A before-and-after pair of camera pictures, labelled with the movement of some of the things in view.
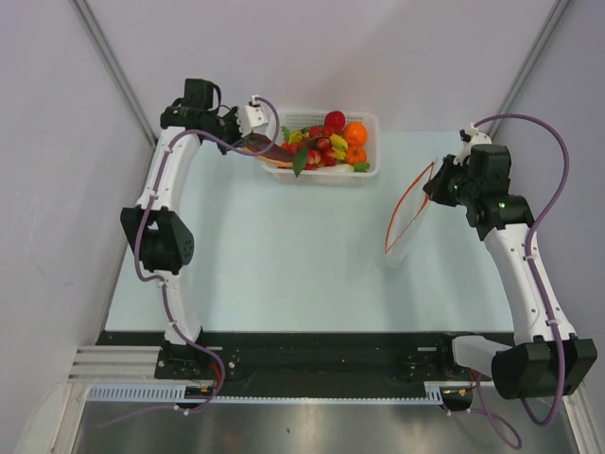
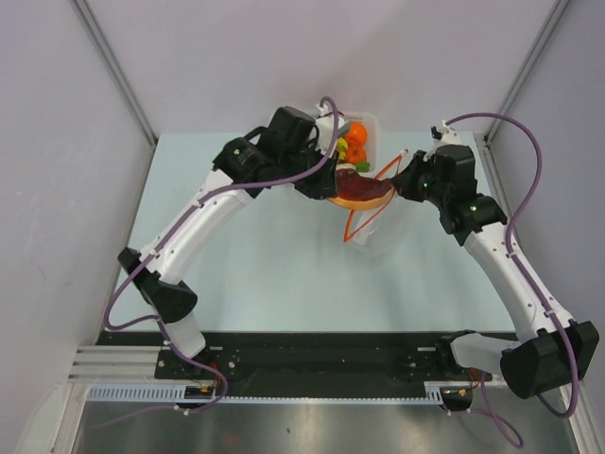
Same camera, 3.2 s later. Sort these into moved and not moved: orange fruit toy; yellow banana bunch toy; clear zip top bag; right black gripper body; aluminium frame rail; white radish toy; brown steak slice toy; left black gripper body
Moved: left black gripper body; brown steak slice toy; right black gripper body; clear zip top bag
Not moved: orange fruit toy; yellow banana bunch toy; white radish toy; aluminium frame rail
